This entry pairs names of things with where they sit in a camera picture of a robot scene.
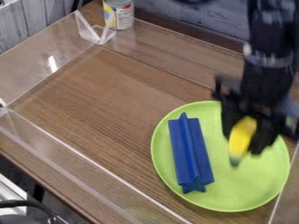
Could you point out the clear acrylic enclosure wall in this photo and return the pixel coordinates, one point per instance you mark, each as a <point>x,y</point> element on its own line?
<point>86,91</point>

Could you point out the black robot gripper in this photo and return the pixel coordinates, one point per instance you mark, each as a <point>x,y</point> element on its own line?
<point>259,95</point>

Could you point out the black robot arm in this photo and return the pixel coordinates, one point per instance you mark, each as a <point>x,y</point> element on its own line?
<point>273,21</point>

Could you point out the green round plate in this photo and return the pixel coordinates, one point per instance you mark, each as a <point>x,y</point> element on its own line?
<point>241,188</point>

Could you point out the blue star-shaped block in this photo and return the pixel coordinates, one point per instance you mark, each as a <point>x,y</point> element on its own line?
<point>191,159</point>

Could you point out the yellow toy banana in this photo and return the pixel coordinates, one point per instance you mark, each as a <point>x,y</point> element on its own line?
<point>239,139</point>

